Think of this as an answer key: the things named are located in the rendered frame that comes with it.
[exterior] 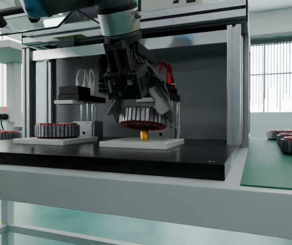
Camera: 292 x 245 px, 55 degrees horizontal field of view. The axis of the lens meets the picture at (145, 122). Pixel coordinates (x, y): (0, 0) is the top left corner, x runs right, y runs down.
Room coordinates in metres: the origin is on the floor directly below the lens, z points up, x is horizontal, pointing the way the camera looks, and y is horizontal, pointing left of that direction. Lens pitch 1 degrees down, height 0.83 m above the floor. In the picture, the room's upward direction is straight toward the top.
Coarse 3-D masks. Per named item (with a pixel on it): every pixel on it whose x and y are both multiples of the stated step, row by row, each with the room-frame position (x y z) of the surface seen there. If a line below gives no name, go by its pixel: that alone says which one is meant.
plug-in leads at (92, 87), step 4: (84, 72) 0.89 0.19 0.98; (92, 72) 0.87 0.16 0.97; (76, 76) 0.86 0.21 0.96; (84, 76) 0.85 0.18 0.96; (76, 80) 0.86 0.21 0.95; (84, 80) 0.85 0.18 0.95; (88, 80) 0.89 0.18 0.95; (76, 84) 0.86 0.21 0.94; (84, 84) 0.85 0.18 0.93; (88, 84) 0.90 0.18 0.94; (92, 84) 0.87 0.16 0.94; (92, 88) 0.87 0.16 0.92; (92, 92) 0.86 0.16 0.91
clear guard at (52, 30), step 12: (72, 12) 0.59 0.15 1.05; (12, 24) 0.62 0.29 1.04; (24, 24) 0.60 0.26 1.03; (36, 24) 0.58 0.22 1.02; (48, 24) 0.56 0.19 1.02; (60, 24) 0.55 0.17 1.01; (72, 24) 0.69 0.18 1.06; (84, 24) 0.69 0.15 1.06; (96, 24) 0.69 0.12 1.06; (36, 36) 0.79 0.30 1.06; (48, 36) 0.79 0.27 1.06; (60, 36) 0.79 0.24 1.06; (72, 36) 0.79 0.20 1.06; (84, 36) 0.79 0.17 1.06; (96, 36) 0.79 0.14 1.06
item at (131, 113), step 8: (120, 112) 0.63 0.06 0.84; (128, 112) 0.60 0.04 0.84; (136, 112) 0.60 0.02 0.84; (144, 112) 0.59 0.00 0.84; (152, 112) 0.59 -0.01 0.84; (120, 120) 0.62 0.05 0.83; (128, 120) 0.60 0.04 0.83; (136, 120) 0.60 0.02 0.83; (144, 120) 0.59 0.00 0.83; (152, 120) 0.59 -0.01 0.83; (160, 120) 0.60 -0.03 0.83; (168, 120) 0.64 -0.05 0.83; (136, 128) 0.68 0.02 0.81; (152, 128) 0.67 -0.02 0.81; (160, 128) 0.65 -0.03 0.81
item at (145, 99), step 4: (148, 84) 0.69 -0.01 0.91; (168, 84) 0.71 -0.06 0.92; (148, 88) 0.69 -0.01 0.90; (168, 88) 0.71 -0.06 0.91; (148, 92) 0.69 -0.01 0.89; (144, 96) 0.69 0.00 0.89; (148, 96) 0.69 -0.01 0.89; (172, 96) 0.74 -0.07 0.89; (176, 96) 0.78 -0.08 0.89; (140, 100) 0.67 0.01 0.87; (144, 100) 0.67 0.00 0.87; (148, 100) 0.67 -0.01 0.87; (152, 100) 0.66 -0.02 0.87; (172, 100) 0.76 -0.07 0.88; (176, 100) 0.78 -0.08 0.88; (172, 104) 0.77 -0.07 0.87; (172, 108) 0.77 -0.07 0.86
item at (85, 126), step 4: (80, 124) 0.85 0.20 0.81; (84, 124) 0.85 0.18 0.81; (88, 124) 0.84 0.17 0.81; (96, 124) 0.84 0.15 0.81; (100, 124) 0.86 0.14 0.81; (80, 128) 0.85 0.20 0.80; (84, 128) 0.85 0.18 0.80; (88, 128) 0.84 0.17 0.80; (96, 128) 0.84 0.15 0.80; (100, 128) 0.86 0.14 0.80; (80, 132) 0.85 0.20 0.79; (84, 132) 0.85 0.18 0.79; (88, 132) 0.84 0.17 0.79; (96, 132) 0.84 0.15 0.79; (100, 132) 0.86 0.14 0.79; (88, 136) 0.84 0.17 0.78; (96, 136) 0.84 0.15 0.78; (100, 136) 0.86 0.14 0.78
